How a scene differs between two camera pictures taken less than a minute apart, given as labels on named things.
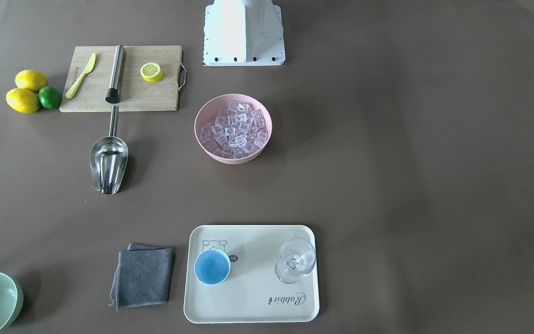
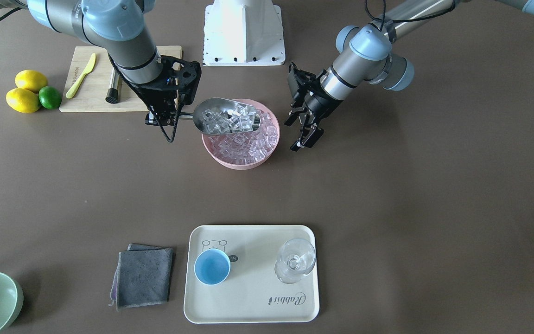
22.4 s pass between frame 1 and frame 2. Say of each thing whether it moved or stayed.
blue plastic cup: stayed
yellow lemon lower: stayed
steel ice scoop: moved
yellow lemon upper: stayed
